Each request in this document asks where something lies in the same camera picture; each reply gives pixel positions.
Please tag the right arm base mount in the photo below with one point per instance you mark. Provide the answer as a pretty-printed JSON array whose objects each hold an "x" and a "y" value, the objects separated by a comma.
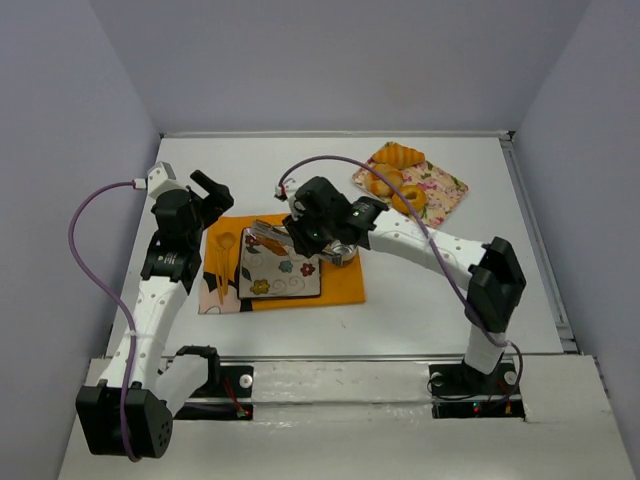
[{"x": 460, "y": 392}]

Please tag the square floral ceramic plate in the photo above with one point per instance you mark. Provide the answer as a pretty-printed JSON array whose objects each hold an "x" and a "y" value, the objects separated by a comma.
[{"x": 265, "y": 275}]

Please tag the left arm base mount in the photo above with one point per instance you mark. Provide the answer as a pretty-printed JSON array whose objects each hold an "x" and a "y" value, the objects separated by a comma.
[{"x": 228, "y": 400}]

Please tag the wooden spoon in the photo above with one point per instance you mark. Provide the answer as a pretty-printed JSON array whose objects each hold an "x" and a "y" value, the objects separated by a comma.
[{"x": 225, "y": 243}]

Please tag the small metal cup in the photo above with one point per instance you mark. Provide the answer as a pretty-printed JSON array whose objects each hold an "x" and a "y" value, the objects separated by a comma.
[{"x": 342, "y": 254}]

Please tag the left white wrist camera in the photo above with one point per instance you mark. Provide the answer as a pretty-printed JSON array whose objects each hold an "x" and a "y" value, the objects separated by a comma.
[{"x": 161, "y": 178}]

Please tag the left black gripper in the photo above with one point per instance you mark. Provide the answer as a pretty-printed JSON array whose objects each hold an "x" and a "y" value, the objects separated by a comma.
[{"x": 201, "y": 204}]

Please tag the striped croissant bread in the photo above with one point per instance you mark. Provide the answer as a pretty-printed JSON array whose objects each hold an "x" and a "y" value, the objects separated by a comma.
[{"x": 398, "y": 156}]

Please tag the aluminium table rail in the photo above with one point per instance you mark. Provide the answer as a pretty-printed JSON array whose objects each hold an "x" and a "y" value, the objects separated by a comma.
[{"x": 389, "y": 134}]

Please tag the twisted round bread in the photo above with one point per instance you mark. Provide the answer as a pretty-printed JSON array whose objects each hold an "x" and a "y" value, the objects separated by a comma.
[{"x": 380, "y": 188}]

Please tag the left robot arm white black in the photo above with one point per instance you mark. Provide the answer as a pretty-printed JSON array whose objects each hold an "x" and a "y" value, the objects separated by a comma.
[{"x": 130, "y": 410}]

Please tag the floral serving tray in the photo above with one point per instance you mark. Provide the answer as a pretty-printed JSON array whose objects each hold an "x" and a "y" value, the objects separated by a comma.
[{"x": 443, "y": 190}]

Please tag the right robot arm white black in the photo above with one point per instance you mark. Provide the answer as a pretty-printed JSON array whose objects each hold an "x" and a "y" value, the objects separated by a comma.
[{"x": 487, "y": 276}]

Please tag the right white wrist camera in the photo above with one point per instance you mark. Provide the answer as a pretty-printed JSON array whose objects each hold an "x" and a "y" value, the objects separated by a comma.
[{"x": 297, "y": 209}]

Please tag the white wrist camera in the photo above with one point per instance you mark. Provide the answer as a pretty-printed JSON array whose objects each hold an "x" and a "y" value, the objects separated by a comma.
[
  {"x": 297, "y": 209},
  {"x": 161, "y": 178}
]

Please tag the metal tongs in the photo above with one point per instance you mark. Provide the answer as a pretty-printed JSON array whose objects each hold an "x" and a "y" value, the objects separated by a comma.
[{"x": 263, "y": 230}]

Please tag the golden bagel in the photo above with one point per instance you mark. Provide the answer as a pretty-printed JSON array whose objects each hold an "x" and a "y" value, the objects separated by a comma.
[{"x": 413, "y": 194}]

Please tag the orange cartoon placemat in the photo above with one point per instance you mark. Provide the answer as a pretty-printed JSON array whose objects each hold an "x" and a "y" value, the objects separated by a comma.
[{"x": 339, "y": 285}]

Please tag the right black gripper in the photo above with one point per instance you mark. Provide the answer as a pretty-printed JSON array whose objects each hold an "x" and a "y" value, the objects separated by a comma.
[{"x": 296, "y": 239}]

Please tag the herb toast slice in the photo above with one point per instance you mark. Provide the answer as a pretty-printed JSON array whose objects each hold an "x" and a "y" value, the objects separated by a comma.
[{"x": 273, "y": 246}]

